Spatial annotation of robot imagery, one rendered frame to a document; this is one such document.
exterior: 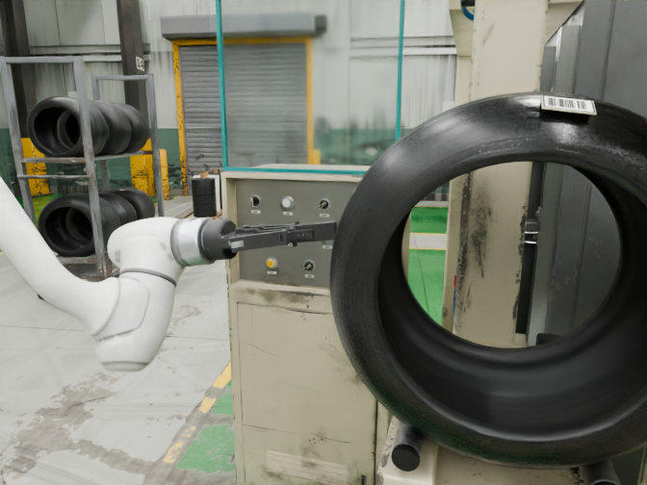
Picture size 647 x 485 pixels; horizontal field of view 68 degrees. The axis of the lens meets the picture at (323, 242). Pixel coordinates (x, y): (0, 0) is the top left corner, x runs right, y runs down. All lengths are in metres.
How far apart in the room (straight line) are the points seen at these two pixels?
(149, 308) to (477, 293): 0.66
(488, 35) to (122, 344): 0.86
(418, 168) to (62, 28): 11.52
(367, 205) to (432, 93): 9.10
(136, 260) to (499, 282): 0.72
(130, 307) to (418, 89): 9.11
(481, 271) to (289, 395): 0.86
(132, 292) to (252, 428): 1.04
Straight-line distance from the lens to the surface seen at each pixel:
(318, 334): 1.54
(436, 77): 9.78
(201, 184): 7.04
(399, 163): 0.67
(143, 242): 0.92
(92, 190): 4.13
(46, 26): 12.22
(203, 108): 10.43
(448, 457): 1.00
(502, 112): 0.67
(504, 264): 1.06
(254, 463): 1.89
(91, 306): 0.86
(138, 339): 0.86
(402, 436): 0.84
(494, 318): 1.10
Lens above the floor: 1.40
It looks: 13 degrees down
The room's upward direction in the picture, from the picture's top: straight up
